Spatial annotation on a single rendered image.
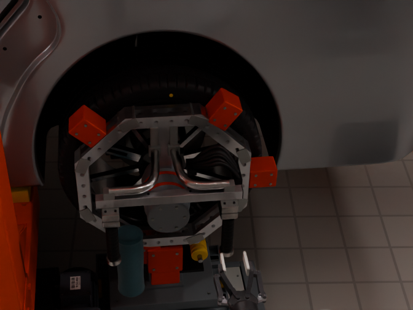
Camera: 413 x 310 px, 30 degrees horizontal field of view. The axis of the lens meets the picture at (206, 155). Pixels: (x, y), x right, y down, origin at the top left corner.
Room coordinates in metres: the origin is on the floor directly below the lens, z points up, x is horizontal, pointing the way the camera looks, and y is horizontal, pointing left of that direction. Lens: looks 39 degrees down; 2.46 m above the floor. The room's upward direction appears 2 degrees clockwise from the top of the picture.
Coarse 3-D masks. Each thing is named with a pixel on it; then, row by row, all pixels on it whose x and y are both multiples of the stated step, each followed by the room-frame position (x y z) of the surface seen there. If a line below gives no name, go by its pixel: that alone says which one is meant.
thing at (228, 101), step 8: (216, 96) 1.88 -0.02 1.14; (224, 96) 1.85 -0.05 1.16; (232, 96) 1.88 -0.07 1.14; (208, 104) 1.88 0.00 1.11; (216, 104) 1.85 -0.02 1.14; (224, 104) 1.83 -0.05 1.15; (232, 104) 1.84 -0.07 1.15; (240, 104) 1.87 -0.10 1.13; (208, 112) 1.85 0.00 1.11; (216, 112) 1.82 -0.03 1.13; (224, 112) 1.83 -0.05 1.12; (232, 112) 1.83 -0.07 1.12; (240, 112) 1.83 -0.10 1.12; (216, 120) 1.82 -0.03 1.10; (224, 120) 1.83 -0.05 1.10; (232, 120) 1.83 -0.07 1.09; (224, 128) 1.83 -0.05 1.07
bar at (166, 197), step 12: (156, 192) 1.63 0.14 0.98; (168, 192) 1.63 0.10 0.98; (180, 192) 1.63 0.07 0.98; (192, 192) 1.63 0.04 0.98; (204, 192) 1.63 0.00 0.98; (216, 192) 1.64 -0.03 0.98; (240, 192) 1.64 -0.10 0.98; (96, 204) 1.58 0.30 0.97; (108, 204) 1.59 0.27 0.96; (120, 204) 1.59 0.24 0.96; (132, 204) 1.60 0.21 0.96; (144, 204) 1.60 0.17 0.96; (156, 204) 1.61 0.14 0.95
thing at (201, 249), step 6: (204, 240) 1.88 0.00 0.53; (192, 246) 1.86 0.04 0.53; (198, 246) 1.84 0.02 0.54; (204, 246) 1.85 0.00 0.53; (192, 252) 1.83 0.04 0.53; (198, 252) 1.82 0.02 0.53; (204, 252) 1.83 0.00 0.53; (192, 258) 1.82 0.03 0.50; (198, 258) 1.81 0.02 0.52; (204, 258) 1.83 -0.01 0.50
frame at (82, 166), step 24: (120, 120) 1.79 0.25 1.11; (144, 120) 1.79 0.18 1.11; (168, 120) 1.80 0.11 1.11; (192, 120) 1.81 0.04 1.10; (96, 144) 1.77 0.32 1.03; (240, 144) 1.84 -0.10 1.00; (240, 168) 1.84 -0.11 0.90; (96, 216) 1.77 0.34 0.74; (216, 216) 1.83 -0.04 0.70; (144, 240) 1.79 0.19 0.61; (168, 240) 1.80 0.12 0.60; (192, 240) 1.81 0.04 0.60
